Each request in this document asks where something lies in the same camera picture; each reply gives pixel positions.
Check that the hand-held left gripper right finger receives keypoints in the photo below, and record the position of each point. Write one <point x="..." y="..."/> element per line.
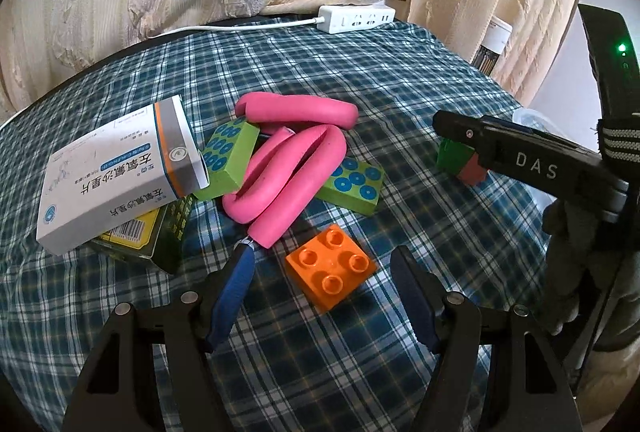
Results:
<point x="415" y="297"/>

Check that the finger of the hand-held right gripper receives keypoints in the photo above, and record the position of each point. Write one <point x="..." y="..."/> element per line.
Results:
<point x="460" y="129"/>
<point x="540" y="137"/>

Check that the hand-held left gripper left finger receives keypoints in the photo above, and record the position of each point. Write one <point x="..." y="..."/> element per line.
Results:
<point x="232" y="292"/>

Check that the clear plastic bowl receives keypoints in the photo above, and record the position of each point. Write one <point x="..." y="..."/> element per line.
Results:
<point x="530" y="117"/>

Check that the green and red toy brick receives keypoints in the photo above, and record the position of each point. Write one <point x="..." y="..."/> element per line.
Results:
<point x="452" y="159"/>

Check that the green box with yellow label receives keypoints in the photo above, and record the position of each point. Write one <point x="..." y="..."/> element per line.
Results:
<point x="165" y="232"/>

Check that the orange toy brick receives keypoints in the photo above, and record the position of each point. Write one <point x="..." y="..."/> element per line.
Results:
<point x="325" y="272"/>

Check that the green block with blue dots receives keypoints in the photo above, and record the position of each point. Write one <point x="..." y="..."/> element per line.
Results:
<point x="352" y="184"/>
<point x="225" y="157"/>

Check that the bent pink foam roller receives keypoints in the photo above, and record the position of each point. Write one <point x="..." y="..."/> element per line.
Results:
<point x="300" y="172"/>

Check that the white medicine box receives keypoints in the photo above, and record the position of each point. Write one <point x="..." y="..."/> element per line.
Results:
<point x="110" y="177"/>

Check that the person's right hand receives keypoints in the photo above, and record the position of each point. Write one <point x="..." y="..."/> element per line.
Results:
<point x="565" y="242"/>

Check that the blue plaid tablecloth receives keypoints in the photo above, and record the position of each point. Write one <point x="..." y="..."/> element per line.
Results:
<point x="425" y="77"/>

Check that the bottle with white cap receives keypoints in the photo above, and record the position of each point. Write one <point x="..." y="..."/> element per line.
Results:
<point x="492" y="47"/>

